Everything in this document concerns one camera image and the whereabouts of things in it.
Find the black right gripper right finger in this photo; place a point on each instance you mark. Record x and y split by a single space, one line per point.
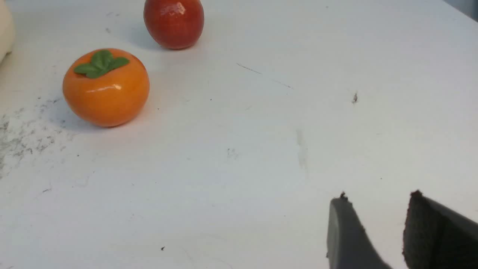
437 237

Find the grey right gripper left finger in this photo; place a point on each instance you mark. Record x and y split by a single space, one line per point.
348 246

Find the red apple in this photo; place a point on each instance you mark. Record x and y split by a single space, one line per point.
174 24

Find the orange persimmon with leaf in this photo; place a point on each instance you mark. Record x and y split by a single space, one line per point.
106 87

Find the white toaster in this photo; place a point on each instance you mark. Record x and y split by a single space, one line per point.
7 30

